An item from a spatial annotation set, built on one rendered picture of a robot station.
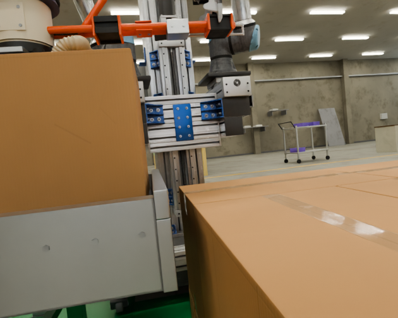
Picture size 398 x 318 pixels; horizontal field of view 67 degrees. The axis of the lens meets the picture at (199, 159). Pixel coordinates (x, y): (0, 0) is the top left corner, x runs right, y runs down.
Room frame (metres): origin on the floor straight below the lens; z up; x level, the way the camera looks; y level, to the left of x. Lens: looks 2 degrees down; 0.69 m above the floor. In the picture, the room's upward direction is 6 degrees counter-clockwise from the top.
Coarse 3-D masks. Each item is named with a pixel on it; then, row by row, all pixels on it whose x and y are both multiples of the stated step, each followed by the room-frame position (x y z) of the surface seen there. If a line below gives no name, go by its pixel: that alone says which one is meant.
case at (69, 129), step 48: (0, 96) 0.71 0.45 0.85; (48, 96) 0.72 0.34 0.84; (96, 96) 0.74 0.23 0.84; (0, 144) 0.71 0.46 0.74; (48, 144) 0.72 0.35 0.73; (96, 144) 0.74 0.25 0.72; (144, 144) 1.04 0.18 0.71; (0, 192) 0.70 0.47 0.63; (48, 192) 0.72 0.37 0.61; (96, 192) 0.73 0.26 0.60; (144, 192) 0.75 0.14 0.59
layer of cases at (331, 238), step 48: (192, 192) 0.96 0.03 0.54; (240, 192) 0.86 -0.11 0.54; (288, 192) 0.79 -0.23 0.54; (336, 192) 0.73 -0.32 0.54; (384, 192) 0.67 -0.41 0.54; (192, 240) 0.86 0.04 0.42; (240, 240) 0.44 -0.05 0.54; (288, 240) 0.42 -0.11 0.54; (336, 240) 0.40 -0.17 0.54; (384, 240) 0.38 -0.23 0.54; (192, 288) 1.02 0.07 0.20; (240, 288) 0.37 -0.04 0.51; (288, 288) 0.28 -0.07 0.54; (336, 288) 0.28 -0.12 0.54; (384, 288) 0.27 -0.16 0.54
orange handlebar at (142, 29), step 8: (128, 24) 0.94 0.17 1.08; (136, 24) 0.94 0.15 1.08; (144, 24) 0.94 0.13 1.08; (152, 24) 0.95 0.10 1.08; (160, 24) 0.95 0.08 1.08; (192, 24) 0.96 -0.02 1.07; (200, 24) 0.97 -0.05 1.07; (56, 32) 0.91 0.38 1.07; (64, 32) 0.91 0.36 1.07; (72, 32) 0.92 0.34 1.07; (80, 32) 0.92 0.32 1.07; (88, 32) 0.93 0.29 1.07; (128, 32) 0.97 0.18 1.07; (136, 32) 0.95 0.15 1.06; (144, 32) 0.96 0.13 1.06; (152, 32) 0.99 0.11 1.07; (160, 32) 0.99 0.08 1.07; (192, 32) 1.01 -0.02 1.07; (200, 32) 1.02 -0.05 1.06
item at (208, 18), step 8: (208, 16) 0.96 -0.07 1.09; (216, 16) 0.97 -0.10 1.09; (224, 16) 0.98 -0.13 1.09; (232, 16) 0.97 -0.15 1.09; (208, 24) 0.96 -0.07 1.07; (216, 24) 0.97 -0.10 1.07; (224, 24) 0.98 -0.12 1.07; (232, 24) 0.97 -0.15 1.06; (208, 32) 0.98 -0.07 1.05; (216, 32) 0.99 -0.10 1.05; (224, 32) 1.00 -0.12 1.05
